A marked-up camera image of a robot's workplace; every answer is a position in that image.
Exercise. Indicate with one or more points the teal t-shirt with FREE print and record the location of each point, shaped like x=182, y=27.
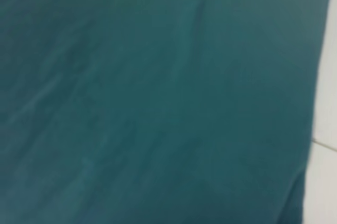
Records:
x=158, y=89

